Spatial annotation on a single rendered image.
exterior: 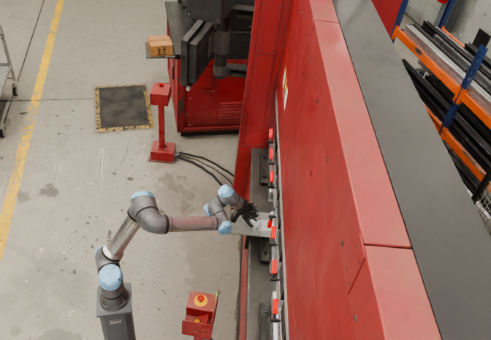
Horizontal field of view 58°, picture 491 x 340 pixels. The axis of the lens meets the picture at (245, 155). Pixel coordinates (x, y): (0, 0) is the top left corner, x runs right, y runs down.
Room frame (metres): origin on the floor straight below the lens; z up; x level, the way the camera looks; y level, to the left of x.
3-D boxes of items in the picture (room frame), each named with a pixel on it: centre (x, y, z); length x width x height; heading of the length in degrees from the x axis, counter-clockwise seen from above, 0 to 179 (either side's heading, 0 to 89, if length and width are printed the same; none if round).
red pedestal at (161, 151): (3.32, 0.83, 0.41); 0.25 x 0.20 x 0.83; 93
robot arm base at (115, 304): (1.25, 0.60, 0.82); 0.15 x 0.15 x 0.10
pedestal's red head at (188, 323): (1.26, 0.13, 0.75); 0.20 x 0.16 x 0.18; 177
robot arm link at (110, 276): (1.26, 0.60, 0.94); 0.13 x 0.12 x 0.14; 27
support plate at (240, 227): (1.72, -0.09, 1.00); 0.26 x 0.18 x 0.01; 93
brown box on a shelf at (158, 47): (3.67, 0.92, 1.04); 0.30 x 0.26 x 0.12; 17
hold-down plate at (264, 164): (2.33, -0.14, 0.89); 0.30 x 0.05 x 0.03; 3
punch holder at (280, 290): (1.16, -0.27, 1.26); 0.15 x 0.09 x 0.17; 3
